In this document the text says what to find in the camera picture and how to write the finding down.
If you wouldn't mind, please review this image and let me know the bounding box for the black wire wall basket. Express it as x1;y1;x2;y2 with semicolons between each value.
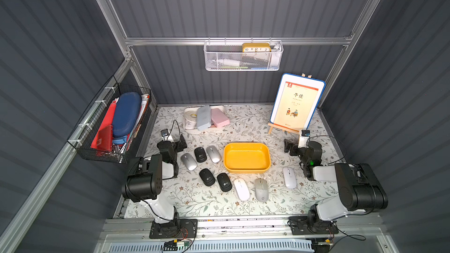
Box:
67;77;152;164

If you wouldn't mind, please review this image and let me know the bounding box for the aluminium front rail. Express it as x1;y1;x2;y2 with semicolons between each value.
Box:
99;214;387;241

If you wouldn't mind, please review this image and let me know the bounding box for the red folder in basket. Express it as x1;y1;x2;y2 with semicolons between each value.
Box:
90;98;118;152

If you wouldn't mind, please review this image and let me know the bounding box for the silver mouse far left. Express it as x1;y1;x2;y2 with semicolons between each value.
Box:
180;153;198;171

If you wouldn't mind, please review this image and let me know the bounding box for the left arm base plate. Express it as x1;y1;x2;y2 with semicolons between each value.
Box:
149;219;198;240

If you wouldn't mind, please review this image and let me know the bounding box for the yellow plastic storage box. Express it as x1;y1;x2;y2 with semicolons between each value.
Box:
223;142;271;174

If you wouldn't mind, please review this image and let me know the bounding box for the white tray with tape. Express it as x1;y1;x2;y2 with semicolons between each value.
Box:
184;107;223;134

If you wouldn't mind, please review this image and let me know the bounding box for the white wire mesh basket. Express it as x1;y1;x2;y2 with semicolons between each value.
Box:
203;39;284;71

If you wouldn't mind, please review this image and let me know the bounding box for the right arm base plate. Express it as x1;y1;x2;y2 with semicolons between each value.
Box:
287;216;339;236

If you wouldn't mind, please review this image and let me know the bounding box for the pink box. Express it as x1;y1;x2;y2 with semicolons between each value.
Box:
211;108;230;128

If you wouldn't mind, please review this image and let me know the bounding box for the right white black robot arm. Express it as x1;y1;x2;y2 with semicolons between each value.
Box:
284;139;389;228

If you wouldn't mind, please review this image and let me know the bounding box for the book on blue board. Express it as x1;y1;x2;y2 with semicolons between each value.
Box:
270;73;326;133

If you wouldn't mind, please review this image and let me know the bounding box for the white mouse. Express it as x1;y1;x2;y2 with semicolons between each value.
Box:
233;178;250;201
282;167;297;189

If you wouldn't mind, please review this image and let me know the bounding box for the grey mouse row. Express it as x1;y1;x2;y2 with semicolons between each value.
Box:
254;178;269;203

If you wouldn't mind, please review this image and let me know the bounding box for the grey pencil case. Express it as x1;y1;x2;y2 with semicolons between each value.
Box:
196;105;212;131

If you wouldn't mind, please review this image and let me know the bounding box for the wooden easel stand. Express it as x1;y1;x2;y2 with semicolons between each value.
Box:
267;73;313;145

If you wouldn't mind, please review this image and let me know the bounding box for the silver mouse beside box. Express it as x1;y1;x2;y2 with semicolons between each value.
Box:
206;145;221;164

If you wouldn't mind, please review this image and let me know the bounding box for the blue oval case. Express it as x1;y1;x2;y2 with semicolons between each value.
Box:
112;92;142;138

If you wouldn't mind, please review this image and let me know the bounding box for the black mouse upper row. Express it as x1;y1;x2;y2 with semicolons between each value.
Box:
194;147;207;163

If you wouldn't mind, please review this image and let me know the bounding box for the yellow clock in basket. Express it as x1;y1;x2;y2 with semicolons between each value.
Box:
242;42;271;53

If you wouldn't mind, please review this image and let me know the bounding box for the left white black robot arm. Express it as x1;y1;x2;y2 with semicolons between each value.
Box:
122;135;187;227

